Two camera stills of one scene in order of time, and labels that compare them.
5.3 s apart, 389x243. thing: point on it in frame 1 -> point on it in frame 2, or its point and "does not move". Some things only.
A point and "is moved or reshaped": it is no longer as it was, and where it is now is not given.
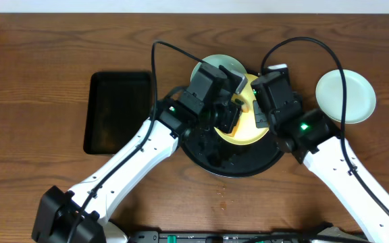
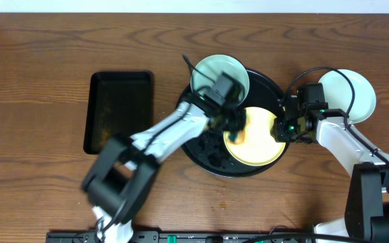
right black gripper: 262,119 -> 281,129
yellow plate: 246,133 is moved or reshaped
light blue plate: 360,96 does not move
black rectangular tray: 117,104 does not move
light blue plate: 232,64 does not move
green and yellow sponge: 242,100 -> 240,139
